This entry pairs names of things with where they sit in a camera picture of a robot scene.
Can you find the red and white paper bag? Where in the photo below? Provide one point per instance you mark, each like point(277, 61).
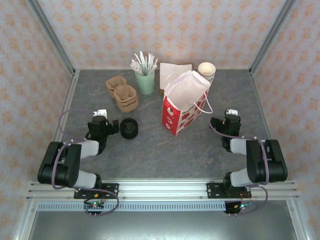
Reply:
point(172, 120)

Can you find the green paper cup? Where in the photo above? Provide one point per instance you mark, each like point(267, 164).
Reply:
point(206, 70)

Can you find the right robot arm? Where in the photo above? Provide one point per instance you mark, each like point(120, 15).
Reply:
point(270, 160)

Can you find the green straw holder cup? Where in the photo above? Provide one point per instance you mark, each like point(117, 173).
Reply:
point(145, 83)

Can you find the stack of white napkins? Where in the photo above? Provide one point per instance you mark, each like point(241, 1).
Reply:
point(162, 92)

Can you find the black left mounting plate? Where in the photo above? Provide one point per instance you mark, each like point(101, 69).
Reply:
point(111, 188)

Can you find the black mounting plate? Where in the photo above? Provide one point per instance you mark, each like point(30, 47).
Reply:
point(215, 190)
point(111, 188)

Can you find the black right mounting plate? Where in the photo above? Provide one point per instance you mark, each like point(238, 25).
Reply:
point(215, 190)

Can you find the paper-wrapped straw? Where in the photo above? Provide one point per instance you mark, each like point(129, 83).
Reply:
point(154, 65)
point(135, 65)
point(147, 62)
point(150, 61)
point(138, 62)
point(143, 61)

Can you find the white napkin stack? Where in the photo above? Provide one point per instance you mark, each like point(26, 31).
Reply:
point(170, 68)

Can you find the left circuit board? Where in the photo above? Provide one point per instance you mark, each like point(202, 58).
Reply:
point(95, 205)

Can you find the circuit board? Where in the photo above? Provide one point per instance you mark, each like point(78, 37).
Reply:
point(95, 205)
point(243, 205)

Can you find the right circuit board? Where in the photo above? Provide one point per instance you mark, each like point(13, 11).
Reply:
point(243, 205)

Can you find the steel shelf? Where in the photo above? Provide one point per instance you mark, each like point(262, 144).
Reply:
point(162, 225)

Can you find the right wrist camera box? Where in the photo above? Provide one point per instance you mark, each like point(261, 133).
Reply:
point(232, 111)

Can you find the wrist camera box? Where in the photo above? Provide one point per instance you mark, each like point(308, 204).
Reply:
point(101, 112)
point(232, 111)

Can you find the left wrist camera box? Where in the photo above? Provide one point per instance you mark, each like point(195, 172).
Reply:
point(101, 112)

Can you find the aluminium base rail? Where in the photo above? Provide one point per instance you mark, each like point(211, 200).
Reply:
point(162, 190)

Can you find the aluminium frame post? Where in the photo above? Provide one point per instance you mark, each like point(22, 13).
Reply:
point(51, 33)
point(273, 33)

